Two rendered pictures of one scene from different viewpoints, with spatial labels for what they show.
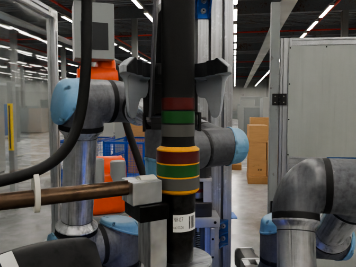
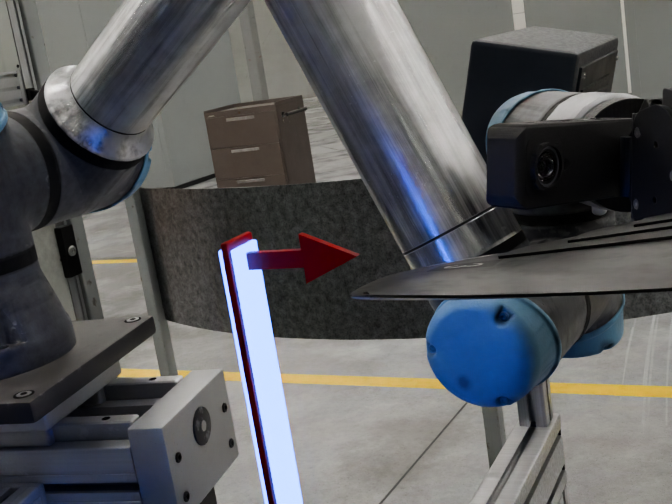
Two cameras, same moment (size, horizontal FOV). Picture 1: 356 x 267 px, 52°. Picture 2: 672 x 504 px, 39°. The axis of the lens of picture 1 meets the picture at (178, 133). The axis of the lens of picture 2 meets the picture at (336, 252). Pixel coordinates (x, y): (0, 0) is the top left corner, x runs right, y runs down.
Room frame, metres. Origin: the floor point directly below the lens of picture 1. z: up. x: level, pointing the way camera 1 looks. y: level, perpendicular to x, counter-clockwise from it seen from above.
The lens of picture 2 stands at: (0.51, 0.37, 1.28)
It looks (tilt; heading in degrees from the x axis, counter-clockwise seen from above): 12 degrees down; 291
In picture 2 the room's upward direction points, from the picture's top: 9 degrees counter-clockwise
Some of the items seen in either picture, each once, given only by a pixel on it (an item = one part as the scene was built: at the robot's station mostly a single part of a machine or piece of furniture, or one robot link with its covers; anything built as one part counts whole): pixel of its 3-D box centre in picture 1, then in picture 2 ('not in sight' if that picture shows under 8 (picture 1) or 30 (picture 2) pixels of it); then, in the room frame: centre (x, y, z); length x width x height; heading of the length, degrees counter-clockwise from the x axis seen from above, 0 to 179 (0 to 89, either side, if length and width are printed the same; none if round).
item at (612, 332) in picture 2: not in sight; (561, 281); (0.60, -0.32, 1.08); 0.11 x 0.08 x 0.11; 78
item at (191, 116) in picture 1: (178, 116); not in sight; (0.36, 0.00, 1.59); 0.03 x 0.03 x 0.01
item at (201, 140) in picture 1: (173, 151); not in sight; (0.65, 0.01, 1.52); 0.11 x 0.08 x 0.11; 126
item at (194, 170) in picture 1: (178, 168); not in sight; (0.36, 0.00, 1.54); 0.04 x 0.04 x 0.01
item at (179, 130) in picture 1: (178, 130); not in sight; (0.36, 0.00, 1.58); 0.03 x 0.03 x 0.01
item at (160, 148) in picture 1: (178, 168); not in sight; (0.36, 0.00, 1.54); 0.04 x 0.04 x 0.05
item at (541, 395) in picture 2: not in sight; (526, 332); (0.67, -0.56, 0.96); 0.03 x 0.03 x 0.20; 84
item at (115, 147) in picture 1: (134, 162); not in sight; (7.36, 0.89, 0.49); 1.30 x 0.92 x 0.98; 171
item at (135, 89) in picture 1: (133, 89); not in sight; (0.38, 0.05, 1.62); 0.09 x 0.03 x 0.06; 162
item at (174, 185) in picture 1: (178, 180); not in sight; (0.36, 0.00, 1.53); 0.04 x 0.04 x 0.01
